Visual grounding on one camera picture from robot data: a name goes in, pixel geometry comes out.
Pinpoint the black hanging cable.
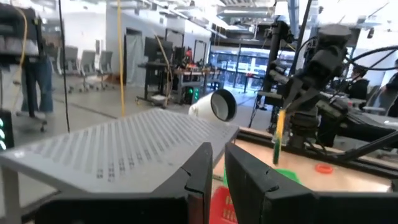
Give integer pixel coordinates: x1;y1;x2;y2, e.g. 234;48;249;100
58;0;71;134

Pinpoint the computer with green lights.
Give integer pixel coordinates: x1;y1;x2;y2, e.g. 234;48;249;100
183;86;201;106

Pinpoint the yellow background cable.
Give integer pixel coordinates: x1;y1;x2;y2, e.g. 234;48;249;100
154;32;174;106

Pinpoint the grey office chair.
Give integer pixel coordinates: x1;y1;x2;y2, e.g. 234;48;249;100
80;50;97;93
98;50;114;91
63;46;80;94

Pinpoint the black aluminium table frame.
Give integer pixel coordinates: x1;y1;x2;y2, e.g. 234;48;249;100
238;126;398;180

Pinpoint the person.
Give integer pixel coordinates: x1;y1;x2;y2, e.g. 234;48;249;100
21;55;54;114
344;65;371;101

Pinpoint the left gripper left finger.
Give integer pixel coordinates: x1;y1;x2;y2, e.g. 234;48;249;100
34;142;214;224

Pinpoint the orange coil wristband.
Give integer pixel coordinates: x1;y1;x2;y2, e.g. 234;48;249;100
314;163;334;174

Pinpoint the grey perforated metal shelf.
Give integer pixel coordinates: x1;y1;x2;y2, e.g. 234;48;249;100
0;108;241;224

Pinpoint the yellow hanging cable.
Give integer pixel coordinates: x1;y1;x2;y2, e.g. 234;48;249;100
116;0;126;118

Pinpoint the black box with green lights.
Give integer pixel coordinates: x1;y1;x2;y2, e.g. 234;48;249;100
0;109;16;151

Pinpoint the dark equipment rack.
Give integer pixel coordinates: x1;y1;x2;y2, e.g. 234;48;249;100
0;4;43;58

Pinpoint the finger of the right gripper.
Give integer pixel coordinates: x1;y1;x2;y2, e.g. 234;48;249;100
285;87;323;110
281;76;304;110

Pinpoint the black monitor on cart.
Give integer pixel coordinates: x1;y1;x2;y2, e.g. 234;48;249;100
144;36;174;63

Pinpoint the green plastic basket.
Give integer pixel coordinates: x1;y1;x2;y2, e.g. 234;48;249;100
222;167;302;187

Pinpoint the black equipment cart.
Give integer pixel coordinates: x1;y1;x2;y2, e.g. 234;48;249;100
136;61;175;108

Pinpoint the red plastic basket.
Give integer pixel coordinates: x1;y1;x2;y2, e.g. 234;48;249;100
210;185;239;224

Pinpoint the white dome camera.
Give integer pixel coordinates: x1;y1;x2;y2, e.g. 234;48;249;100
188;88;238;123

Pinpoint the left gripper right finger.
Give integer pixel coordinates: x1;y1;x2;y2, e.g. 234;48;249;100
224;142;398;224

